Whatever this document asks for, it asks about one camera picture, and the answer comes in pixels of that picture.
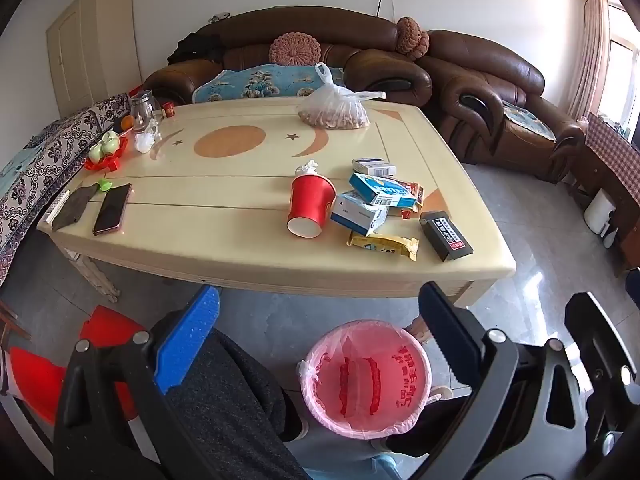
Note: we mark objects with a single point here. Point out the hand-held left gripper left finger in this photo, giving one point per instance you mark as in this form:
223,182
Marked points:
192,330

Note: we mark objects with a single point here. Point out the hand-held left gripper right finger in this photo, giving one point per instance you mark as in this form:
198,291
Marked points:
450,332

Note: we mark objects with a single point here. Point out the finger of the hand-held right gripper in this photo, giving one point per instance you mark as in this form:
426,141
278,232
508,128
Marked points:
595,330

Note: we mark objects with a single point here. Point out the pink lined trash bin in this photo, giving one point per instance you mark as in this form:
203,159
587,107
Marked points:
370,375

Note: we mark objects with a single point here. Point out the black rectangular box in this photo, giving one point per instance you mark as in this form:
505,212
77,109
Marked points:
446,236

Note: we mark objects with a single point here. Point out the yellow snack wrapper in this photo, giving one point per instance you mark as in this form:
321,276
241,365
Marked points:
382,246

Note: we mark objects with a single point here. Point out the white and blue box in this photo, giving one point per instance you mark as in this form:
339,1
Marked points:
356,214

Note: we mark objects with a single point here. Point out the blue cartoon medicine box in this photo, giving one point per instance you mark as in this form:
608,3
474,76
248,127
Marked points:
382,191

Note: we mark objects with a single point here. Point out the red paper cup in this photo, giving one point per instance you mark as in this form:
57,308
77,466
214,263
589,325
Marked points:
310,200

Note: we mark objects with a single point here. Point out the white tissue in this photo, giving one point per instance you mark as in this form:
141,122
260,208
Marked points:
306,167
145,140

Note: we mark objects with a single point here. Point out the person's left leg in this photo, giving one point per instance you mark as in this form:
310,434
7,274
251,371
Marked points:
235,400

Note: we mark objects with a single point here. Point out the white round appliance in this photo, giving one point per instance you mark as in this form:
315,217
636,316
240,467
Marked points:
599,212

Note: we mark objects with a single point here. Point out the cream wooden coffee table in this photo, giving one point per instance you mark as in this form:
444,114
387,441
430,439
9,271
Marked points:
225,200

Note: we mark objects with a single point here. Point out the red playing card box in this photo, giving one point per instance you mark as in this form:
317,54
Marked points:
416,200

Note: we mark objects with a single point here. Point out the smartphone with pink edge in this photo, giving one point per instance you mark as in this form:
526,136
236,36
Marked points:
112,208

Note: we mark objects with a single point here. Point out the red plastic stool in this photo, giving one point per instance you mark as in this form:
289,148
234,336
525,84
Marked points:
40,385

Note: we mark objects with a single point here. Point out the black wallet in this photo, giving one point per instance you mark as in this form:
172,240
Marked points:
74,207

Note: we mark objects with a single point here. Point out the red checkered cloth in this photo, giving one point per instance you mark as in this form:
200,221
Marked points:
617,155

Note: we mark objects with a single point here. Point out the white medicine box blue stripe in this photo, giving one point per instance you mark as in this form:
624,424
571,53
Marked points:
374,166

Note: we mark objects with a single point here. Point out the white remote control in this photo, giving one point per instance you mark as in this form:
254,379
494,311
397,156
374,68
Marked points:
55,209

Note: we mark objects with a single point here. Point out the red fruit tray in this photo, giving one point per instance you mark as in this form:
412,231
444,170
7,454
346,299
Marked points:
107,161

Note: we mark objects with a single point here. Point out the loose white tissue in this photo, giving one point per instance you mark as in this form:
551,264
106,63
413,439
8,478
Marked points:
145,140

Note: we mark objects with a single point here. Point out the green ceramic tea set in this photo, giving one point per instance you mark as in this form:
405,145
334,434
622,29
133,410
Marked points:
104,145

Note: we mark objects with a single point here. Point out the orange fruit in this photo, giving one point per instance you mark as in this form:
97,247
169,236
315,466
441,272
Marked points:
127,123

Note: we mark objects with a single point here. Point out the patterned armchair seat cover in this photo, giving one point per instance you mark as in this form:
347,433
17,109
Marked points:
530,120

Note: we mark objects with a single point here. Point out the black and white patterned blanket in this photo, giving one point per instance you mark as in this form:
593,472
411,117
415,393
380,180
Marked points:
45,160

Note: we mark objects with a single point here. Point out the glass jar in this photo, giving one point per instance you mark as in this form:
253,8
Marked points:
144,109

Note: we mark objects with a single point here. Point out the plastic bag of peanuts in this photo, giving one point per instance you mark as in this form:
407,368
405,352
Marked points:
332,109

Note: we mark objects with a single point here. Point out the blue floral seat cover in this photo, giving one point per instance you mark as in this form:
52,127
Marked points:
250,82

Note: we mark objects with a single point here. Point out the window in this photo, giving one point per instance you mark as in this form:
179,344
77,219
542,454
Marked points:
620,70

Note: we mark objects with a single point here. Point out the brown leather armchair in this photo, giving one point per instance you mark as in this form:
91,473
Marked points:
480,65

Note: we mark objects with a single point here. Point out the black cloth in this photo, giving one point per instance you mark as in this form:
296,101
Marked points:
192,47

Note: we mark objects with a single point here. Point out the beige curtain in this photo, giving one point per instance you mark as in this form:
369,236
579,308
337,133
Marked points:
590,45

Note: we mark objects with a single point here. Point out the round pink knitted cushion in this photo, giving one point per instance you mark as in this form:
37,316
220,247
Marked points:
295,50
412,37

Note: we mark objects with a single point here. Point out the cream wooden cabinet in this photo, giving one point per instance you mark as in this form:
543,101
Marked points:
95,45

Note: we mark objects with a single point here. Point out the brown leather sofa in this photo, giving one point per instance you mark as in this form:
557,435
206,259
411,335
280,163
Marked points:
250,30

